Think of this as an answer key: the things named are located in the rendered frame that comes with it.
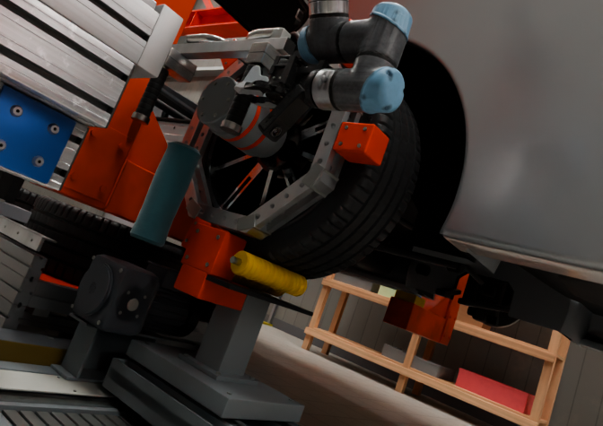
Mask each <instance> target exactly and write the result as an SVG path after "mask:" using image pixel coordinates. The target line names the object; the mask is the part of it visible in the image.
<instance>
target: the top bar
mask: <svg viewBox="0 0 603 426"><path fill-rule="evenodd" d="M257 42H269V43H270V44H271V45H272V46H273V47H274V48H276V49H277V50H278V51H279V52H280V53H281V54H282V55H283V56H292V55H293V51H294V49H295V47H296V45H295V44H294V43H293V42H292V41H291V40H290V39H289V38H287V37H285V38H271V39H243V40H228V41H214V42H199V43H185V44H172V46H171V47H172V48H174V49H176V50H177V51H178V52H179V53H180V54H181V55H182V56H184V57H185V58H187V59H188V60H190V59H222V58H247V56H248V52H249V50H250V48H251V46H252V44H253V43H257Z"/></svg>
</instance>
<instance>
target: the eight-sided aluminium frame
mask: <svg viewBox="0 0 603 426"><path fill-rule="evenodd" d="M246 68H247V66H246V65H244V64H243V63H242V62H241V61H240V60H239V59H237V60H236V61H235V62H234V63H233V64H232V65H230V66H229V67H228V68H227V69H226V70H224V71H223V72H222V73H221V74H220V75H218V76H217V77H216V78H215V79H214V80H216V79H217V78H220V77H223V76H230V77H231V78H232V79H234V80H235V81H236V82H237V83H240V81H241V79H242V78H243V75H244V73H245V72H246ZM362 115H363V113H362V112H349V111H331V114H330V117H329V119H328V123H327V125H326V128H325V131H324V133H323V136H322V138H321V140H320V143H319V148H318V150H317V152H316V155H315V157H314V160H313V163H312V164H311V167H310V170H309V171H308V173H307V174H305V175H304V176H302V177H301V178H299V179H298V180H296V181H295V182H294V183H292V184H291V185H290V186H289V187H287V188H286V189H285V190H283V191H282V192H280V193H279V194H278V195H276V196H274V197H273V198H272V199H270V200H269V201H267V202H266V203H265V204H263V205H261V206H260V207H259V208H258V209H257V210H256V211H254V212H253V213H251V214H250V215H248V216H245V215H242V214H238V213H232V212H228V211H225V210H222V209H218V208H214V207H212V202H211V198H210V195H209V191H208V187H207V184H206V179H205V173H204V169H203V165H202V158H203V155H204V153H205V149H206V147H207V145H208V143H209V141H210V138H211V136H212V133H213V132H212V131H211V129H210V127H209V126H206V125H205V124H203V123H202V122H201V121H200V120H199V119H198V117H197V109H196V111H195V113H194V115H193V117H192V119H191V121H190V124H189V126H188V130H187V132H186V133H185V136H184V138H183V141H182V143H184V144H187V145H189V146H191V147H193V148H195V149H196V150H198V151H199V153H200V155H201V158H200V159H199V161H198V163H197V167H196V169H195V172H194V175H193V177H192V179H191V182H190V184H189V186H188V190H187V193H186V194H185V201H186V209H187V210H188V216H189V217H191V218H193V219H196V217H199V218H201V219H202V220H204V221H206V222H211V223H212V224H214V225H217V226H219V227H221V228H223V229H225V230H229V231H233V232H236V233H239V234H242V235H245V236H248V237H250V238H253V239H260V240H262V239H264V238H265V237H267V236H270V235H271V233H272V232H274V231H275V230H277V229H279V228H280V227H282V226H283V225H284V224H286V223H287V222H289V221H290V220H291V219H293V218H294V217H296V216H297V215H298V214H300V213H302V212H303V211H305V210H306V209H308V208H309V207H310V206H312V205H313V204H315V203H317V202H318V201H319V200H320V199H321V198H323V197H324V198H326V196H327V195H328V194H329V193H331V192H332V191H334V189H335V186H336V183H337V181H338V180H339V178H338V177H339V174H340V172H341V169H342V167H343V164H344V162H345V159H344V158H343V157H342V156H341V155H339V154H338V153H337V152H336V151H334V150H333V146H334V144H335V141H336V138H337V135H338V132H339V129H340V127H341V125H342V123H343V122H351V123H358V122H359V120H360V117H361V116H362Z"/></svg>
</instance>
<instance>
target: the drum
mask: <svg viewBox="0 0 603 426"><path fill-rule="evenodd" d="M236 84H237V82H236V81H235V80H234V79H232V78H231V77H230V76H223V77H220V78H217V79H216V80H214V81H212V82H211V83H210V84H209V85H208V86H207V87H206V88H205V90H204V91H203V93H202V94H201V96H200V98H199V101H198V103H197V117H198V119H199V120H200V121H201V122H202V123H203V124H205V125H206V126H209V127H210V129H211V131H212V132H213V133H214V134H216V135H218V136H219V137H221V138H222V139H223V140H225V141H226V142H228V143H230V144H231V145H233V146H234V147H236V148H237V149H239V150H241V151H242V152H244V153H246V154H247V155H248V156H252V157H259V158H267V157H270V156H272V155H274V154H275V153H276V152H278V151H279V150H280V148H281V147H282V146H283V144H284V141H285V138H286V136H287V132H286V133H285V134H284V135H283V136H282V137H281V138H280V139H279V140H278V141H277V142H272V141H271V140H269V139H268V138H267V137H265V136H264V135H263V134H262V133H261V131H260V130H259V128H258V124H259V123H260V122H261V121H262V120H263V119H264V118H265V117H266V116H267V115H268V114H269V113H270V112H271V111H272V109H268V108H264V107H260V106H258V105H255V104H252V103H250V106H249V108H248V112H247V114H246V115H245V116H246V117H245V118H244V120H243V123H242V126H241V127H242V130H241V133H240V136H237V135H231V134H228V133H226V132H224V131H223V130H222V129H221V128H220V125H221V123H222V121H223V120H224V119H225V118H226V116H227V115H228V111H229V109H230V108H231V104H232V103H233V99H234V97H235V94H236V91H235V90H234V86H235V85H236Z"/></svg>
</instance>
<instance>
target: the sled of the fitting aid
mask: <svg viewBox="0 0 603 426"><path fill-rule="evenodd" d="M102 386H103V387H105V388H106V389H107V390H109V391H110V393H112V394H113V395H114V396H116V397H117V398H118V399H119V400H121V401H122V402H123V403H125V404H126V405H127V406H129V407H130V408H131V409H133V410H134V411H135V412H136V413H138V414H139V415H141V416H142V417H143V418H144V419H146V420H147V421H148V422H150V423H151V424H152V425H153V426H301V425H299V424H297V423H296V422H277V421H261V420H244V419H228V418H221V417H219V416H218V415H216V414H215V413H213V412H211V411H210V410H208V409H207V408H205V407H204V406H202V405H201V404H200V403H198V402H197V401H195V400H194V399H192V398H191V397H189V396H187V395H186V394H184V393H183V392H181V391H180V390H178V389H177V388H175V387H174V386H173V385H171V384H170V383H168V382H167V381H165V380H164V379H162V378H160V377H159V376H157V375H156V374H154V373H153V372H151V371H150V370H149V369H147V368H146V367H144V366H143V365H141V364H140V363H138V362H137V361H132V360H126V359H120V358H113V359H112V362H111V364H110V366H109V369H108V372H107V374H106V376H105V379H104V380H103V383H102Z"/></svg>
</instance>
